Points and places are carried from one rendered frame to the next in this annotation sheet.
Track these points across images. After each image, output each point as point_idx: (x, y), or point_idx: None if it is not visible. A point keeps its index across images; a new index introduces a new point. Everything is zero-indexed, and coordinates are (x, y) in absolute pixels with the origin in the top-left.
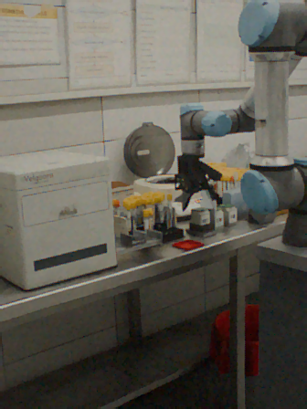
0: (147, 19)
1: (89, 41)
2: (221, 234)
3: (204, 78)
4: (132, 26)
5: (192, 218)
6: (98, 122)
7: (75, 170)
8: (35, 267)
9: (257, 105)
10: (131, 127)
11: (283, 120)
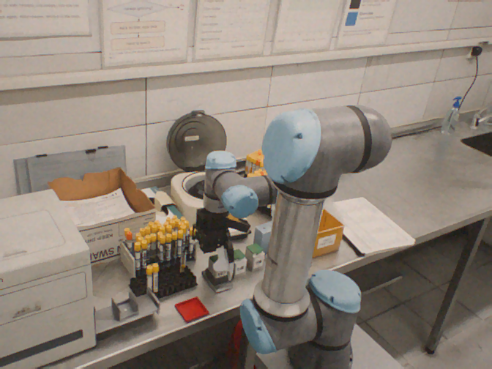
0: None
1: (132, 7)
2: (238, 288)
3: (282, 50)
4: None
5: (209, 266)
6: (140, 104)
7: (37, 269)
8: None
9: (271, 241)
10: (181, 107)
11: (302, 267)
